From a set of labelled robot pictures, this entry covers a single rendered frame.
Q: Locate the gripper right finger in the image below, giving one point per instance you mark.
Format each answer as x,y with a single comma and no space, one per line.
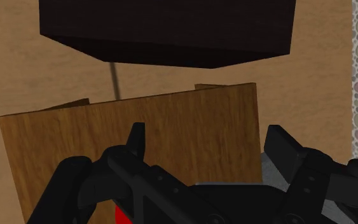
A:
318,176

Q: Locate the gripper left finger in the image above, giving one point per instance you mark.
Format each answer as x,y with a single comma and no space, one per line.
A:
129,176

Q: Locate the red object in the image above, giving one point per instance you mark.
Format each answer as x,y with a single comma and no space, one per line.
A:
122,216

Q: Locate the brown wooden cabinet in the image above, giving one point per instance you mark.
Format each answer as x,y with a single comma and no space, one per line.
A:
197,130

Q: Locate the dark robot stand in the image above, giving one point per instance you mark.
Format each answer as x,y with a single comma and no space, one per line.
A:
166,28

